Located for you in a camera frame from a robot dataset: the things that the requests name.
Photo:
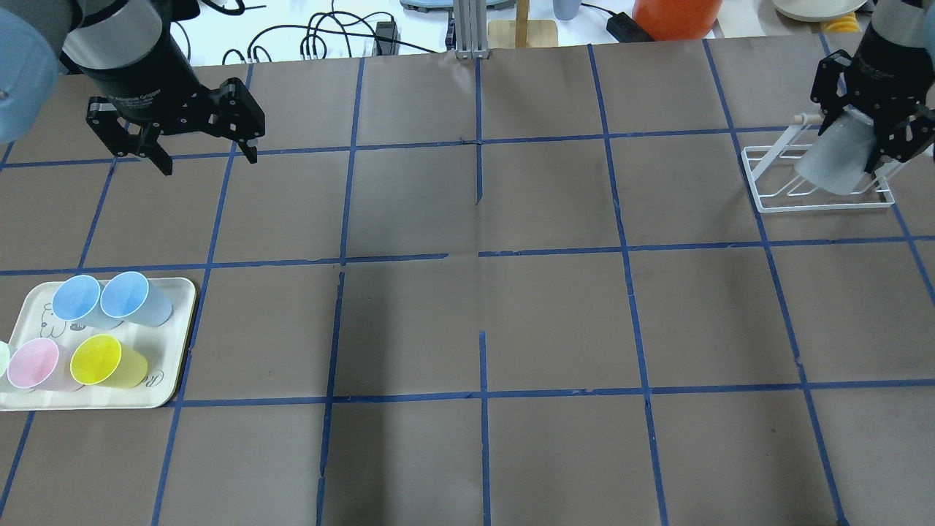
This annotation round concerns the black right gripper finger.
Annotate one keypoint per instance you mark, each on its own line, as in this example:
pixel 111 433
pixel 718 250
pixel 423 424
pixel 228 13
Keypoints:
pixel 902 141
pixel 829 92

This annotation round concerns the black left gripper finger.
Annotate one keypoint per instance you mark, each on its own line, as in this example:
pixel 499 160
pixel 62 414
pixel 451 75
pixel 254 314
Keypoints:
pixel 249 150
pixel 151 150

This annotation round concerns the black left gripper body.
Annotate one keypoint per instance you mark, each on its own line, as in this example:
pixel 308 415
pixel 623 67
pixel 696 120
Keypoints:
pixel 141 82

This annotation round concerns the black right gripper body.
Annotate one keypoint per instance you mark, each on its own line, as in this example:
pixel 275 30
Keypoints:
pixel 890 69

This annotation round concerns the grey ikea cup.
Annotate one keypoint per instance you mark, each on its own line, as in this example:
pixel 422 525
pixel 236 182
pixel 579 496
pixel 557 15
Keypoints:
pixel 835 162

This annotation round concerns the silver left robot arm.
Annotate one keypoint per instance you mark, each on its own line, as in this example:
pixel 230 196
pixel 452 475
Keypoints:
pixel 34 45

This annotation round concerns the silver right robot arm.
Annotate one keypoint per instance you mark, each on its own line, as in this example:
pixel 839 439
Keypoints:
pixel 907 23

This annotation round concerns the light blue cup near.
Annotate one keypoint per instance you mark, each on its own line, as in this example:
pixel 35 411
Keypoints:
pixel 132 297

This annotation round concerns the light blue cup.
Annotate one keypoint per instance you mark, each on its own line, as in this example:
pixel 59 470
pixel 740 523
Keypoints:
pixel 132 297
pixel 78 300

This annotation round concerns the light blue cup far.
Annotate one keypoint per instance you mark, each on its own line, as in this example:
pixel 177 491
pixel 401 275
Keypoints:
pixel 78 300

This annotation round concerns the yellow cup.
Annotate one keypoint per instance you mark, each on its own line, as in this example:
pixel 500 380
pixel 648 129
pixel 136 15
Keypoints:
pixel 103 360

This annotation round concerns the pink cup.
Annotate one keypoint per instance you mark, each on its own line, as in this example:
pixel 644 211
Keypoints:
pixel 42 364

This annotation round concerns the blue cup on side table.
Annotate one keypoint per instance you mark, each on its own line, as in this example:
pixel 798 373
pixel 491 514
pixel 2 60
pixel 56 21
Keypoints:
pixel 566 10

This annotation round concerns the beige round plate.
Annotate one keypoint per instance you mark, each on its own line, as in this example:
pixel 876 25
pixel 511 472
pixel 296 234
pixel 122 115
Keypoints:
pixel 814 11

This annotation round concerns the orange bucket with lid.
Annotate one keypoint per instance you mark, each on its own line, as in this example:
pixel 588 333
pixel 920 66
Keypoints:
pixel 676 20

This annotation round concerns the cream serving tray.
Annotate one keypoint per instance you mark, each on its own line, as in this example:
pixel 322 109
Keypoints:
pixel 164 347

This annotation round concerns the black power adapter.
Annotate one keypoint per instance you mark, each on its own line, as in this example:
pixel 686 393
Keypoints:
pixel 625 30

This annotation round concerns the wooden mug tree stand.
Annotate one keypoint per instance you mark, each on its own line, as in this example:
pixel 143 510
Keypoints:
pixel 522 31

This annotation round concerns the white wire cup rack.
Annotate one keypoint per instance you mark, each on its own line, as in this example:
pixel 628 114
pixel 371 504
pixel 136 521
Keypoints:
pixel 793 175

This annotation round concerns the aluminium frame post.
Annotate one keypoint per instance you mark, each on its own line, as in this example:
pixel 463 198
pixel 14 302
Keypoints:
pixel 470 29

